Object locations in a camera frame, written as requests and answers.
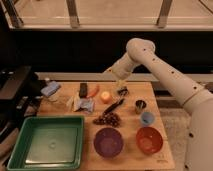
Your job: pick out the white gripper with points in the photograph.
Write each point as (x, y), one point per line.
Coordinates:
(119, 74)

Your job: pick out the orange apple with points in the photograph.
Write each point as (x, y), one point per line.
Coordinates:
(106, 97)

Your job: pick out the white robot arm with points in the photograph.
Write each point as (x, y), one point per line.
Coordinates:
(195, 99)

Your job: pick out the dark metal cup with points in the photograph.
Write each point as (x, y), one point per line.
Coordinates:
(139, 106)

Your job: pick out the small blue plastic cup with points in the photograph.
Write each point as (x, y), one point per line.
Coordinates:
(146, 119)

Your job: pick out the small dark toy object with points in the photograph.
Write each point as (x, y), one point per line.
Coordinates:
(123, 91)

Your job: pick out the orange carrot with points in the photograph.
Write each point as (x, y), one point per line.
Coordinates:
(93, 92)

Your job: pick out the dark eggplant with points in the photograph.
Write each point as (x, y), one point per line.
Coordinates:
(113, 106)

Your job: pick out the black rectangular block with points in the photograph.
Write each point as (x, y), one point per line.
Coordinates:
(83, 90)

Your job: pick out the bunch of dark grapes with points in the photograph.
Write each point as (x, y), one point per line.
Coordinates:
(111, 119)

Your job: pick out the crumpled white blue packet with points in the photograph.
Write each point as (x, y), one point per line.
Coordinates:
(76, 103)

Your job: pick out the blue sponge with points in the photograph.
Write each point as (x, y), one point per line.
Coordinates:
(50, 89)

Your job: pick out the purple bowl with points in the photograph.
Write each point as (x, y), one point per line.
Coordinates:
(108, 142)

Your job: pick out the red bowl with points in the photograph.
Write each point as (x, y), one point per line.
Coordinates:
(149, 140)

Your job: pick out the black equipment on left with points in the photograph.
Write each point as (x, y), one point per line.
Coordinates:
(17, 89)

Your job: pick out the green plastic tray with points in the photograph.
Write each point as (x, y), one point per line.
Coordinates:
(48, 144)

